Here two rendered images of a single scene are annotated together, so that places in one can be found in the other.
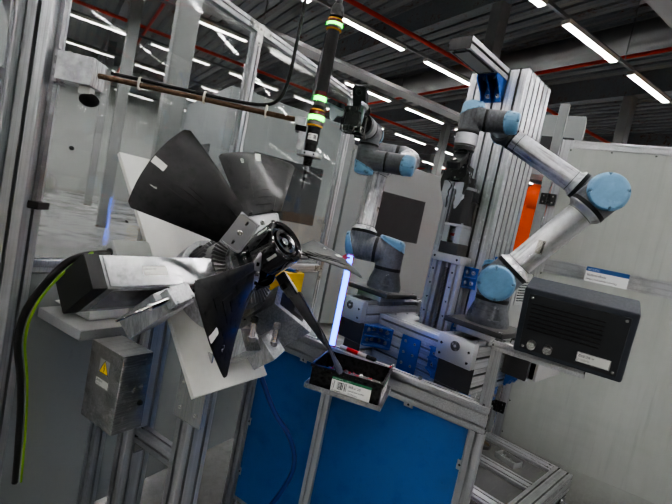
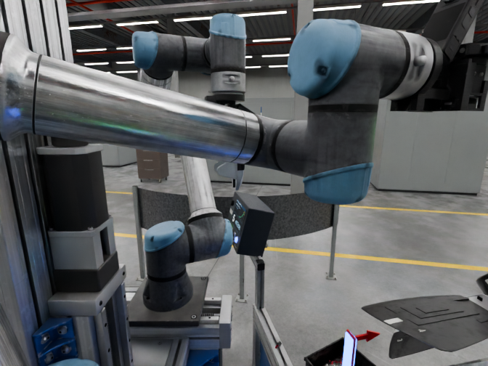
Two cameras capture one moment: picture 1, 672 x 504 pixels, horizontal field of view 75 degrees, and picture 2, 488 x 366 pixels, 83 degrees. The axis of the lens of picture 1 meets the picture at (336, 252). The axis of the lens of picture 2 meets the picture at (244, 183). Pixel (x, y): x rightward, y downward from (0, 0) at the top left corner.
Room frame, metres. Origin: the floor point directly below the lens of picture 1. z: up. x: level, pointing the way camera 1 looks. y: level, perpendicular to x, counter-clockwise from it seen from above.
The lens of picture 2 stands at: (1.94, 0.11, 1.58)
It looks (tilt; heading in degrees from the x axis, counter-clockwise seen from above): 13 degrees down; 225
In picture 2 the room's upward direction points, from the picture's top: straight up
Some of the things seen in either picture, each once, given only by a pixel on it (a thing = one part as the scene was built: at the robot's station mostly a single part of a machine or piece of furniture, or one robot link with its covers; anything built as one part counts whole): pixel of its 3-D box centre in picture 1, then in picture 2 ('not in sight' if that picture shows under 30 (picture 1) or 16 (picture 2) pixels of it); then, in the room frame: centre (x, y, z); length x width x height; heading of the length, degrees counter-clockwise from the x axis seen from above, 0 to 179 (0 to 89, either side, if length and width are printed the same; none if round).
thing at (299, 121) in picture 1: (308, 138); not in sight; (1.20, 0.13, 1.50); 0.09 x 0.07 x 0.10; 94
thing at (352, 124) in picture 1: (357, 122); (436, 78); (1.49, 0.02, 1.63); 0.12 x 0.08 x 0.09; 159
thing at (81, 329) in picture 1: (116, 317); not in sight; (1.38, 0.66, 0.85); 0.36 x 0.24 x 0.03; 149
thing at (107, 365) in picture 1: (116, 383); not in sight; (1.18, 0.53, 0.73); 0.15 x 0.09 x 0.22; 59
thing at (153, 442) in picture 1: (160, 447); not in sight; (1.19, 0.38, 0.56); 0.19 x 0.04 x 0.04; 59
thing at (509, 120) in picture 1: (501, 123); (206, 56); (1.50, -0.46, 1.73); 0.11 x 0.11 x 0.08; 69
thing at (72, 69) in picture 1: (78, 71); not in sight; (1.15, 0.75, 1.54); 0.10 x 0.07 x 0.09; 94
